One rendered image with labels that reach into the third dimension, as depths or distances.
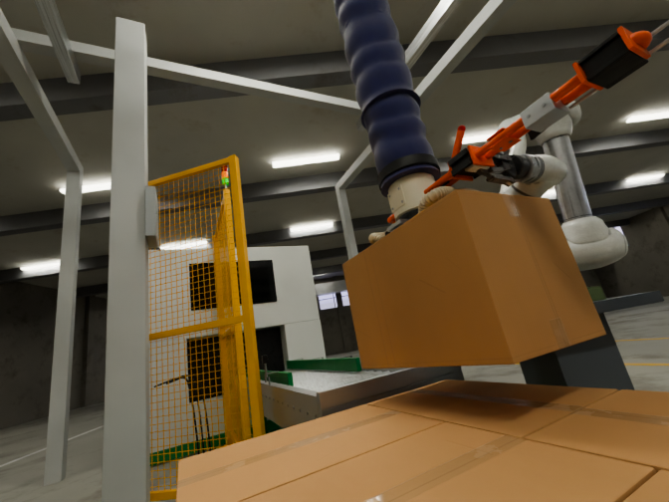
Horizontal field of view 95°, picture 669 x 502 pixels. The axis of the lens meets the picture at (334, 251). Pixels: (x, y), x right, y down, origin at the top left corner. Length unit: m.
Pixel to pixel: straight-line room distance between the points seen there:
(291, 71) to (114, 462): 3.68
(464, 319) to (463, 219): 0.23
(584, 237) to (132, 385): 2.07
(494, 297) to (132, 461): 1.62
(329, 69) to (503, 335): 3.68
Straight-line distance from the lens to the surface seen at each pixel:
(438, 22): 3.24
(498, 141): 0.93
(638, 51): 0.86
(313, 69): 4.08
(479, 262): 0.75
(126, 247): 1.92
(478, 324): 0.77
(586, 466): 0.66
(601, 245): 1.61
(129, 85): 2.47
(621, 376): 1.63
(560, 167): 1.26
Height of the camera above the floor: 0.79
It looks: 16 degrees up
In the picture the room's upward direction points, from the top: 10 degrees counter-clockwise
